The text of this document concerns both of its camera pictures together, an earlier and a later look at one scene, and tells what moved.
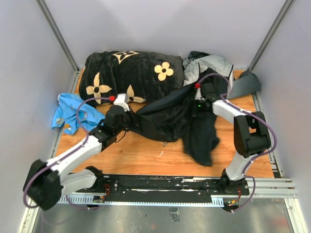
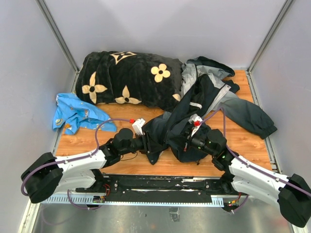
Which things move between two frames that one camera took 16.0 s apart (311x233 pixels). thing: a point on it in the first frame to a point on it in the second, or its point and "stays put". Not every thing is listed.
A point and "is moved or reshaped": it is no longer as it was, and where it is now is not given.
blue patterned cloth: (65, 114) stays put
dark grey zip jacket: (171, 117) is moved or reshaped
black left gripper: (134, 120) to (145, 139)
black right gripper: (195, 113) to (189, 140)
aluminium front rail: (283, 188) stays put
